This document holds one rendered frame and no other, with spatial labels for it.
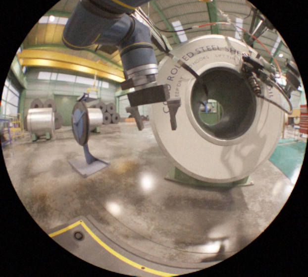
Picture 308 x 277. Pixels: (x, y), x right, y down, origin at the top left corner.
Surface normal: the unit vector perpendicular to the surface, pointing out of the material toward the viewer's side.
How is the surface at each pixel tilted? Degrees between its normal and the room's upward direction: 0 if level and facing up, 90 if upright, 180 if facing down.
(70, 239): 0
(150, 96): 115
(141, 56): 108
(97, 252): 0
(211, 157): 90
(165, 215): 0
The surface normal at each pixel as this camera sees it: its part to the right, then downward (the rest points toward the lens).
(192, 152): -0.51, 0.05
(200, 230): -0.03, -1.00
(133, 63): -0.14, 0.44
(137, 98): -0.37, 0.47
